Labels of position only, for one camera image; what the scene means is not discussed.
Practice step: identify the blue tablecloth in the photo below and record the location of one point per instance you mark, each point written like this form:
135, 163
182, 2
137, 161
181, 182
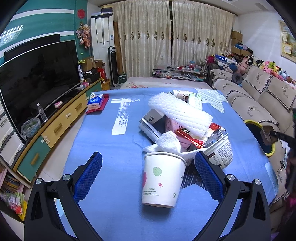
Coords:
113, 204

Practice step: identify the black tower fan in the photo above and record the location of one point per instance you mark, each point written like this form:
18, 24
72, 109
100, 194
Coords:
113, 66

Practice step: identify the clear plastic water bottle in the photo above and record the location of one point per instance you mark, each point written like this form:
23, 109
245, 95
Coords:
42, 113

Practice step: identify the yellow rimmed black trash bin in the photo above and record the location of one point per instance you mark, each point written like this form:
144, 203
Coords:
257, 131

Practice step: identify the blue tissue pack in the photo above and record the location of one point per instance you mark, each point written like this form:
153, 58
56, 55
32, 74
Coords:
95, 102

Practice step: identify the white pill bottle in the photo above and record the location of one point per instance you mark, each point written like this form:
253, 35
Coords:
182, 94

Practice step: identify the black curved television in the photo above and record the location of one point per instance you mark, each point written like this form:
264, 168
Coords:
38, 77

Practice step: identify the white foam packing sheet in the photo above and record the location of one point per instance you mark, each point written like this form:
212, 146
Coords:
193, 119

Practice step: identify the beige patterned curtains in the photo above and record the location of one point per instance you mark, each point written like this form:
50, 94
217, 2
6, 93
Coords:
169, 33

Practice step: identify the red tray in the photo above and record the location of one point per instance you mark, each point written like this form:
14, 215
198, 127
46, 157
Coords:
106, 98

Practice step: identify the silver grey box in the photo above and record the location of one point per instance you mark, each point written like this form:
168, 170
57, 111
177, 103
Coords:
153, 124

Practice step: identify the white paper cup leaf print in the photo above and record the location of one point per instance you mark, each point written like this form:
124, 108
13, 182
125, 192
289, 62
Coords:
162, 178

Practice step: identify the white green carton box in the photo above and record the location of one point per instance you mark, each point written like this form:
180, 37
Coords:
195, 100

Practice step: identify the pile of plush toys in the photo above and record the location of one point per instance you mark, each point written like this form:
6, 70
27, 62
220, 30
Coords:
234, 65

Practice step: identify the yellow green TV cabinet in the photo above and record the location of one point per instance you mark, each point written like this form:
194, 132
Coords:
23, 160

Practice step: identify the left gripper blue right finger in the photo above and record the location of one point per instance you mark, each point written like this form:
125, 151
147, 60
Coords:
211, 175

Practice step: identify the low cluttered toy shelf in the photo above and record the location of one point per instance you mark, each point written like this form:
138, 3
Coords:
181, 73

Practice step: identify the glass ashtray bowl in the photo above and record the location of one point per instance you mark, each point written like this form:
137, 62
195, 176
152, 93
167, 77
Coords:
30, 127

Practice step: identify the red snack wrapper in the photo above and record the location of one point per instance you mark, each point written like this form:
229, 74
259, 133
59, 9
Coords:
213, 133

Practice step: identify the beige sofa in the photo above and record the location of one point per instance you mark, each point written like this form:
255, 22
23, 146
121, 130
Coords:
261, 100

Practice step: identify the crumpled white tissue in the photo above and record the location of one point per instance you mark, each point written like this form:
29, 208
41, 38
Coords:
169, 143

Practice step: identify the framed flower painting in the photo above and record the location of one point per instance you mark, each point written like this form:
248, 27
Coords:
287, 42

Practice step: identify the white standing air conditioner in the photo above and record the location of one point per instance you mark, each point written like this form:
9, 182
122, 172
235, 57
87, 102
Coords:
102, 36

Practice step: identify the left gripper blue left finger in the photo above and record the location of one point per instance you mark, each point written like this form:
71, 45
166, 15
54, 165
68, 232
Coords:
84, 176

